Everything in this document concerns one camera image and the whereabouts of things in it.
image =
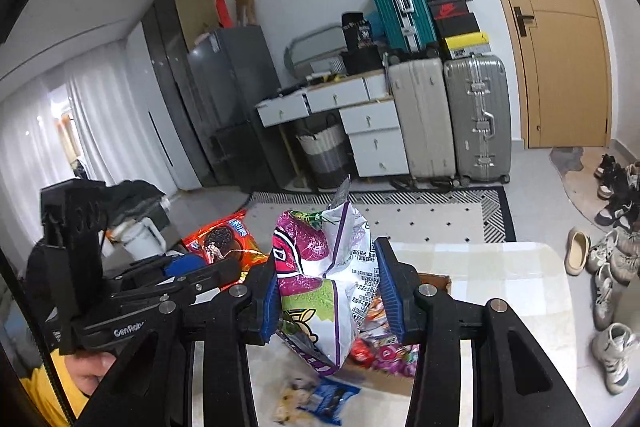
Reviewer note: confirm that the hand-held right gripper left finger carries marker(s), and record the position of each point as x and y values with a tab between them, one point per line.
273	307

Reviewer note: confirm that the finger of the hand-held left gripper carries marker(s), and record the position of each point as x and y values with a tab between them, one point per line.
222	274
187	266

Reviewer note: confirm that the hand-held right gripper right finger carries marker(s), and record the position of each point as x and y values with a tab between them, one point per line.
391	292

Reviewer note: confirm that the red cookie packet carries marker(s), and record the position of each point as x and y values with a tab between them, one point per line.
220	237

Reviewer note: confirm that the purple white snack packet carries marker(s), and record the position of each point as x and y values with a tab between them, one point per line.
325	267

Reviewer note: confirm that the brown cardboard box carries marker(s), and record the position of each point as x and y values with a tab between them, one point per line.
385	384

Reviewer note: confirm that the person's left forearm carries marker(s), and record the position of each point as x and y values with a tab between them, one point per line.
45	399

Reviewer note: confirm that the person's left hand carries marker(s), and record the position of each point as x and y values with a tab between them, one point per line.
87	374

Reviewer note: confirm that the small red snack packet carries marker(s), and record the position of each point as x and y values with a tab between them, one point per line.
381	312

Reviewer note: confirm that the white kettle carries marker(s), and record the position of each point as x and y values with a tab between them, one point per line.
142	239

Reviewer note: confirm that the pink snack packet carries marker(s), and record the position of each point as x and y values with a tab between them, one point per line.
395	354

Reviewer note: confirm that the red noodle packet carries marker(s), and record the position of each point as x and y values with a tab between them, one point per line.
362	353

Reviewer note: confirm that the dark cloth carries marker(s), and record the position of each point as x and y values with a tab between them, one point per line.
135	202

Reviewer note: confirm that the black white patterned rug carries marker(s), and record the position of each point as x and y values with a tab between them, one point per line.
440	217

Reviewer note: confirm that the yellow noodle packet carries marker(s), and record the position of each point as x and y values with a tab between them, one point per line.
290	402

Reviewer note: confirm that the blue cookie packet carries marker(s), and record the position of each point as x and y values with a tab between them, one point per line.
332	399

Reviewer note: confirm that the white curtain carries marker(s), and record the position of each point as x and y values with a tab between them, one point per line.
100	122

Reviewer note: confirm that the woven laundry basket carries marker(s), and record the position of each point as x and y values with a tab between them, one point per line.
325	157

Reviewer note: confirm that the white drawer cabinet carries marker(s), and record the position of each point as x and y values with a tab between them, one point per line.
377	142

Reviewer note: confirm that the grey fridge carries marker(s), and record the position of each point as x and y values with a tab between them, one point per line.
235	107

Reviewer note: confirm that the beige suitcase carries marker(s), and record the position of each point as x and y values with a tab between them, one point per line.
422	122

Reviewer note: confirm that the beige slipper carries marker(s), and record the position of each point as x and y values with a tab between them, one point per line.
577	252

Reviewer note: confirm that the silver suitcase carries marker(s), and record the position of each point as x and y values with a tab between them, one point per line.
477	117

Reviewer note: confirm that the white desk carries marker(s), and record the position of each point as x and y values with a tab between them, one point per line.
330	94

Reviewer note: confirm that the dark tall cabinet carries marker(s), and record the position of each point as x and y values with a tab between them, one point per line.
170	57

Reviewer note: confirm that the round beige floor mat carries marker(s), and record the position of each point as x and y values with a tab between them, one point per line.
580	192

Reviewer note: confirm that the grey floor cloth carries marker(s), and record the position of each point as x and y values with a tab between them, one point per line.
567	158

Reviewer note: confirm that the loose sneakers group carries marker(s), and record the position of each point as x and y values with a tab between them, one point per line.
617	252

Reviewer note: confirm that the white high boot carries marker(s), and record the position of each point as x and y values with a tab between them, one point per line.
615	357

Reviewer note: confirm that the black bag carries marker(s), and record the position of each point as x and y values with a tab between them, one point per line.
361	42

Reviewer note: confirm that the red folded item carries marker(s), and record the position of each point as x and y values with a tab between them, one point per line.
225	13

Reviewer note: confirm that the yellow black box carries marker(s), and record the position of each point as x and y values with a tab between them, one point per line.
465	46

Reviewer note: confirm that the flat cardboard sheet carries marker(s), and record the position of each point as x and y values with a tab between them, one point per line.
192	7

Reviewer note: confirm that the narrow brown box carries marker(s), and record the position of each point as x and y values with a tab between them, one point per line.
243	7

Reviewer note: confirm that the plain black shoe box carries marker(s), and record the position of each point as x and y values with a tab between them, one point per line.
457	27

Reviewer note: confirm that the red black shoe box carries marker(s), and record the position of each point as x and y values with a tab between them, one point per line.
449	10

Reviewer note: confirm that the wooden door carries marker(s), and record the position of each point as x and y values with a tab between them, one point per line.
560	57

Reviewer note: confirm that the teal suitcase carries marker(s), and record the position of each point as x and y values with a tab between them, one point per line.
395	2

